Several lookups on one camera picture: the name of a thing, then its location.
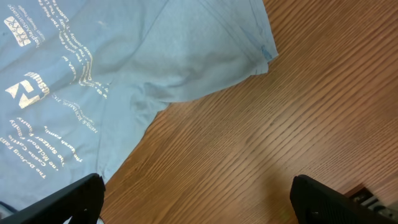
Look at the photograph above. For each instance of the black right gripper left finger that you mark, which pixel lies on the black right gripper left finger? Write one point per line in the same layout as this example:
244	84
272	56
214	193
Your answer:
79	202

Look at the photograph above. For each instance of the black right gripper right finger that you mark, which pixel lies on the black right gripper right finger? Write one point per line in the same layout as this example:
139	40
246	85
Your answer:
315	203

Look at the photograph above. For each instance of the light blue printed t-shirt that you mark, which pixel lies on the light blue printed t-shirt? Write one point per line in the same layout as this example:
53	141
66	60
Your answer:
82	80

